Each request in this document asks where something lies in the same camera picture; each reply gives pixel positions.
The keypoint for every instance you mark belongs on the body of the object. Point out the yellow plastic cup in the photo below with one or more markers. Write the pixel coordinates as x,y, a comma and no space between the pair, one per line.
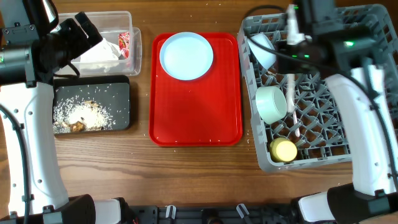
283,150

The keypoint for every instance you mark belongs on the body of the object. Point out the light blue food bowl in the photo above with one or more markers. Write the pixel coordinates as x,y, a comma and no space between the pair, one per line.
265,58

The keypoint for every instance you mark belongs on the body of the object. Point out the grey dishwasher rack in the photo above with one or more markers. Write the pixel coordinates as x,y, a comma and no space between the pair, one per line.
318,133

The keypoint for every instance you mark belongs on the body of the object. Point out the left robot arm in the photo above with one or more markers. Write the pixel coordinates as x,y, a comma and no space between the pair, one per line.
35,44

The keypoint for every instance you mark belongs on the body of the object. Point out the mint green bowl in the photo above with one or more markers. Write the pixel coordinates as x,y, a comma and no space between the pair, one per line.
271,104

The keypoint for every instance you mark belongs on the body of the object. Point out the white napkin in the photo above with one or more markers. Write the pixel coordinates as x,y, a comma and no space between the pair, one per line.
101,52

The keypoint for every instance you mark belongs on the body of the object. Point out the black plastic tray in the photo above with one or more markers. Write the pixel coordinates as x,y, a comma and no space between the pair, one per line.
111,91

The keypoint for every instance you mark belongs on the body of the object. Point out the clear plastic bin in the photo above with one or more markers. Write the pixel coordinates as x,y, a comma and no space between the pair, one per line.
110,24

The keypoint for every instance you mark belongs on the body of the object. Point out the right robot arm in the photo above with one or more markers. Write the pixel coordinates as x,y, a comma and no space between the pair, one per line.
351,64

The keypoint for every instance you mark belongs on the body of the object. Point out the white plastic spoon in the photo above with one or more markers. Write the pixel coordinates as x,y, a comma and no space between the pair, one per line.
290,95

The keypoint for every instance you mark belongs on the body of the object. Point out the food scraps and rice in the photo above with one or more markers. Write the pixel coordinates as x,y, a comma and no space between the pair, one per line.
74,115

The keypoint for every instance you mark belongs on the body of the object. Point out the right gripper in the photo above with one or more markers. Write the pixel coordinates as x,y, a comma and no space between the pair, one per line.
281,70

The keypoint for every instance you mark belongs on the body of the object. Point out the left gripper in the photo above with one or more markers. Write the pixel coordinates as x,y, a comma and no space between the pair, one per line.
82,43

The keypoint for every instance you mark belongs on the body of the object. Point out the red serving tray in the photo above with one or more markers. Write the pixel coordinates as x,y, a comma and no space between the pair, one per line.
202,112

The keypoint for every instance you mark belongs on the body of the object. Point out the light blue plate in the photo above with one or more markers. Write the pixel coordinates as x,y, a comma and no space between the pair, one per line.
186,56

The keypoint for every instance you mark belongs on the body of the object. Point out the red sauce packet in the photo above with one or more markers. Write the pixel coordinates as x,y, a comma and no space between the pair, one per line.
124,39

